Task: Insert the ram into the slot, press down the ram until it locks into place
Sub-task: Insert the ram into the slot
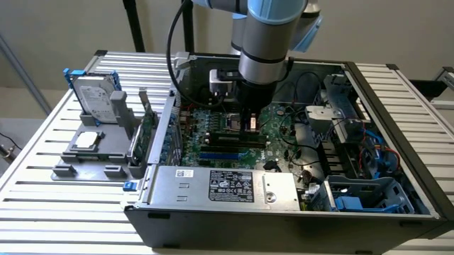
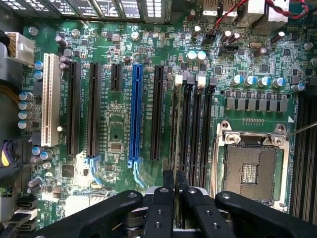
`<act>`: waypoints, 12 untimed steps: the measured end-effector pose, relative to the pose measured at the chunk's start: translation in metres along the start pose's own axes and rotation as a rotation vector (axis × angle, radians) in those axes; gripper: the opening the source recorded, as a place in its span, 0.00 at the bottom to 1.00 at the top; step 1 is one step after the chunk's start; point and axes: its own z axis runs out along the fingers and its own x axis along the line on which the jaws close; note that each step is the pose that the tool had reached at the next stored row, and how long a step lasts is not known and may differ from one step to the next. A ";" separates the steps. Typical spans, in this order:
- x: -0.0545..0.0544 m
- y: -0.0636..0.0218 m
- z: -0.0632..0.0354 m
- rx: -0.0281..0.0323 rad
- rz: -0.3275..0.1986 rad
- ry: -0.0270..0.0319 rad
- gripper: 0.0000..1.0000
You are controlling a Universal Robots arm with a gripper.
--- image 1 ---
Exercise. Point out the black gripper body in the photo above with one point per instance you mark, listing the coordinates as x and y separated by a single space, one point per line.
254 95

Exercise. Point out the green RAM stick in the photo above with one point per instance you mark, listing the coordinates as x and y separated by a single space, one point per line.
249 137

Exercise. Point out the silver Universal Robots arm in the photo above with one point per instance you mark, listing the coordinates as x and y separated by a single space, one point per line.
266 34

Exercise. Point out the black RAM slot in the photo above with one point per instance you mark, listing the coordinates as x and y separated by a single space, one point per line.
234 145

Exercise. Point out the blue expansion slot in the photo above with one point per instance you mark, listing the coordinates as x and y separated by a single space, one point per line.
219 156

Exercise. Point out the CPU socket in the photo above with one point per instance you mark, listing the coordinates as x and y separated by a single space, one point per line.
234 121

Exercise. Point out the green motherboard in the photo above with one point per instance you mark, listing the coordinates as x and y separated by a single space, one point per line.
227 143

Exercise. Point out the metal drive cage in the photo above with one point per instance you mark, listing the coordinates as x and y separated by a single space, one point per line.
341 106

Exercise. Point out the silver power supply unit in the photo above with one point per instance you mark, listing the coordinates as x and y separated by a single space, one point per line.
223 187

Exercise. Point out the green graphics card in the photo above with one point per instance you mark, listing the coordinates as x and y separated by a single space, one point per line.
143 132

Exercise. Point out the black open PC case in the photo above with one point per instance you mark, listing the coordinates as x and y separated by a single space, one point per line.
284 212

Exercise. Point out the blue disk bay latch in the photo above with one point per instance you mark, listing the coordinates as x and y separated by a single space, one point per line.
349 204

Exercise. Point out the blue clip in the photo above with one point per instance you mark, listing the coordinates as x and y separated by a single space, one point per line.
130 186

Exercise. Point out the grey disk bay cage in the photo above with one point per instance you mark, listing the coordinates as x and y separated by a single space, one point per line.
369 191

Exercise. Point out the grey parts rack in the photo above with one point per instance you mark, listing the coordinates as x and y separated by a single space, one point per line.
103 148

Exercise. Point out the black stand pole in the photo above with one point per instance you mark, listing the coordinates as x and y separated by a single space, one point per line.
135 24

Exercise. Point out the hard disk in blue carrier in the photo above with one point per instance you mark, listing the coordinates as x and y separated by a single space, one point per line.
94 98

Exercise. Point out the CPU chip silver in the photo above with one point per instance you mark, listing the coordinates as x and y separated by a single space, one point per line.
86 139

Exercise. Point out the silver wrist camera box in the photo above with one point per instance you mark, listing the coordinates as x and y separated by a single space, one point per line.
222 81

